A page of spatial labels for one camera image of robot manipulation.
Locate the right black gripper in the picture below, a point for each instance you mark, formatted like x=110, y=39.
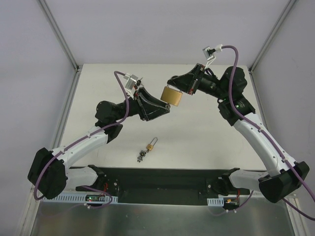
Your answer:
x=195, y=79

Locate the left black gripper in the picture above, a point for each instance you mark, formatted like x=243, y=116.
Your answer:
x=139, y=103

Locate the large brass padlock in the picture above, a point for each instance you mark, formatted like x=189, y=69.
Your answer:
x=171, y=96

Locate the small brass padlock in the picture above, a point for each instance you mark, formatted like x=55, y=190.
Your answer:
x=150, y=146

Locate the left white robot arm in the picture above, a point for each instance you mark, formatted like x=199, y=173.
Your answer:
x=51, y=171

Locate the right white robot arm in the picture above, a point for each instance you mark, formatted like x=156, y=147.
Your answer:
x=283, y=173

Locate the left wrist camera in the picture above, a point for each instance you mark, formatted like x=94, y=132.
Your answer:
x=130, y=86

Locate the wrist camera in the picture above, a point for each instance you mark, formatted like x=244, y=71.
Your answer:
x=210, y=54
x=130, y=86

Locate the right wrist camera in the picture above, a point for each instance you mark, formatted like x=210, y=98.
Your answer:
x=210, y=54

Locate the left aluminium frame post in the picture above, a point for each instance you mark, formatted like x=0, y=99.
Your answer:
x=58, y=34

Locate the aluminium frame post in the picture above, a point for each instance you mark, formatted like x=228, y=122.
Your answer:
x=58, y=34
x=273, y=33

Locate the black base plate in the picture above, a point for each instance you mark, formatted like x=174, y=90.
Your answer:
x=159, y=186

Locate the right white cable duct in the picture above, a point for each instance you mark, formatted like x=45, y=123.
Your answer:
x=215, y=202

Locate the white cable duct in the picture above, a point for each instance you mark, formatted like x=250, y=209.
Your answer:
x=83, y=198
x=215, y=202

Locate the left white cable duct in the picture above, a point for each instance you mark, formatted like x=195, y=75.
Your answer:
x=83, y=198

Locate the right aluminium frame post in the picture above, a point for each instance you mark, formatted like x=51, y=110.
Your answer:
x=273, y=33

